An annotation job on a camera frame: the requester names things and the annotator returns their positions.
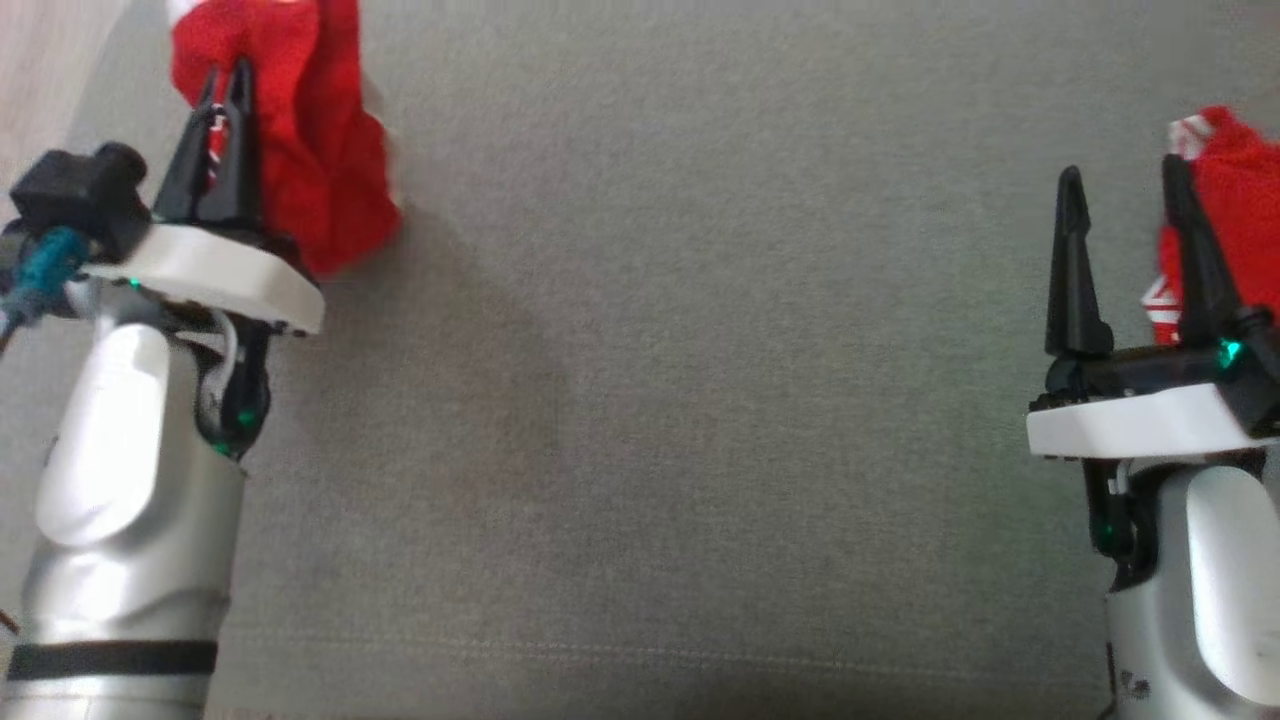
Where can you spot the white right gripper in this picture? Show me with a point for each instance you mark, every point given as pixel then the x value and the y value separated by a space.
pixel 1140 415

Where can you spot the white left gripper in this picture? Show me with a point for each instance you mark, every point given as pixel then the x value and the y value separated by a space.
pixel 220 270

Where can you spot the red shorts with white trim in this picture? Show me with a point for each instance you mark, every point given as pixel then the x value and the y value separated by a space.
pixel 330 150

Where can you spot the red basketball jersey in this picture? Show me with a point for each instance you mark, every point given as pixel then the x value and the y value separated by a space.
pixel 1240 200

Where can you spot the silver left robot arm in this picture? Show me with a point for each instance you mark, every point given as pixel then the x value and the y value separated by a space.
pixel 130 520

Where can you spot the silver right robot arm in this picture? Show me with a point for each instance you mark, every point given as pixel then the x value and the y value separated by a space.
pixel 1210 600

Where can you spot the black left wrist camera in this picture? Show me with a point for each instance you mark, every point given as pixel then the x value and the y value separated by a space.
pixel 85 195

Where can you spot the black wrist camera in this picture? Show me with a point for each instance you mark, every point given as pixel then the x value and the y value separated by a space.
pixel 1262 380
pixel 85 195

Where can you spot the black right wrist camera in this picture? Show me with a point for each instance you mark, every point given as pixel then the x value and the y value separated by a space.
pixel 1262 380

